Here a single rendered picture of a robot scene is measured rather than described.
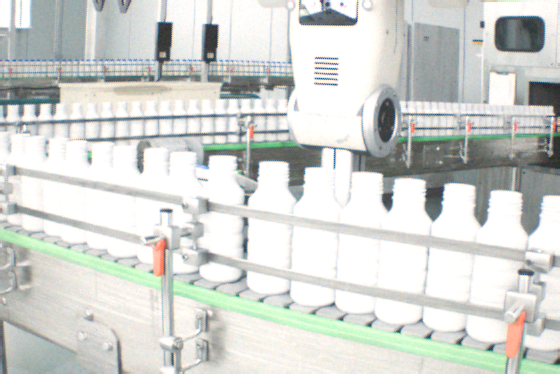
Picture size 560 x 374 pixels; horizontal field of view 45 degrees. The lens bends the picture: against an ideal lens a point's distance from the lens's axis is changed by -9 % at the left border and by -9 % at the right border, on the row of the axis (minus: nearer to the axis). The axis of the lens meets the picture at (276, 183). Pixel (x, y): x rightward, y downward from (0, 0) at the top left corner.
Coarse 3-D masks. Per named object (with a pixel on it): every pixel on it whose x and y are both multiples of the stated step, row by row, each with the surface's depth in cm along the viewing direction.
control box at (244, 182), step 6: (198, 168) 116; (198, 174) 116; (204, 174) 115; (204, 180) 115; (240, 180) 113; (246, 180) 114; (252, 180) 116; (240, 186) 113; (246, 186) 114; (252, 186) 115; (252, 192) 116; (246, 204) 115
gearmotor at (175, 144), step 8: (144, 144) 242; (152, 144) 241; (160, 144) 243; (168, 144) 245; (176, 144) 246; (184, 144) 248; (192, 144) 250; (200, 144) 252; (144, 152) 240; (192, 152) 249; (200, 152) 251; (144, 160) 239; (200, 160) 251
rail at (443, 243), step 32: (128, 192) 102; (160, 192) 98; (64, 224) 112; (288, 224) 87; (320, 224) 84; (352, 224) 82; (224, 256) 93; (512, 256) 71; (352, 288) 83; (384, 288) 80
